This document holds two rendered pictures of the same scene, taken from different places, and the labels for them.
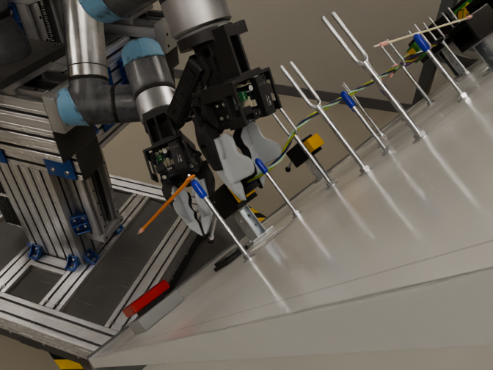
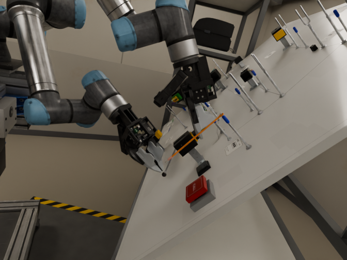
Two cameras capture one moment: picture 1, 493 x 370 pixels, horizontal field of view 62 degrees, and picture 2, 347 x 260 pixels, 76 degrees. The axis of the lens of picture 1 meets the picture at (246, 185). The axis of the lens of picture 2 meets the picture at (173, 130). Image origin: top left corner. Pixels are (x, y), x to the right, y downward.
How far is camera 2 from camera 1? 0.49 m
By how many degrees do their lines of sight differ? 43
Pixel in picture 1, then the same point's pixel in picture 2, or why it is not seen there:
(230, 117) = (208, 95)
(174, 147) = (144, 124)
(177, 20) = (186, 50)
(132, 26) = (9, 77)
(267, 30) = not seen: hidden behind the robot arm
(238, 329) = not seen: outside the picture
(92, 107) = (58, 110)
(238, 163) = (206, 118)
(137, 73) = (104, 87)
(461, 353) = (243, 209)
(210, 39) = (198, 61)
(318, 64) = not seen: hidden behind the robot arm
